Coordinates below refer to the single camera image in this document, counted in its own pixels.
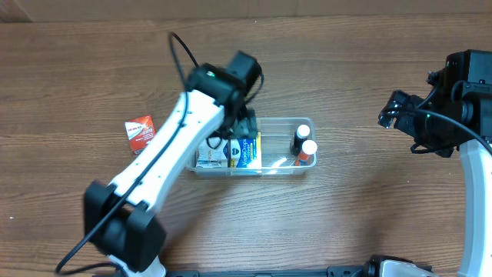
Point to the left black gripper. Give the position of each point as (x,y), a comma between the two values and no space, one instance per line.
(245,120)

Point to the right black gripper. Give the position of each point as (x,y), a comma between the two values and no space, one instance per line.
(444,144)

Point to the blue VapoDrops box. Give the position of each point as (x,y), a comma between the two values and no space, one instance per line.
(245,153)

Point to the white medicine box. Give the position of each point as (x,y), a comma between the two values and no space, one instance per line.
(212,153)

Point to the dark bottle white cap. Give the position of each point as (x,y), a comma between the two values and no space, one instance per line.
(300,136)

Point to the orange tube white cap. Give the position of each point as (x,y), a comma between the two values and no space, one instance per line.
(308,149)

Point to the red medicine box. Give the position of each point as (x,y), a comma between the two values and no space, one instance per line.
(140,131)

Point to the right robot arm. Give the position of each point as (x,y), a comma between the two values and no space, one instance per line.
(456,117)

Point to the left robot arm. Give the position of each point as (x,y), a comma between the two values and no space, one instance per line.
(121,218)

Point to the clear plastic container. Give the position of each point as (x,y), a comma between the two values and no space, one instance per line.
(276,159)

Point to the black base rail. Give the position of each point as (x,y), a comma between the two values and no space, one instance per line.
(331,271)

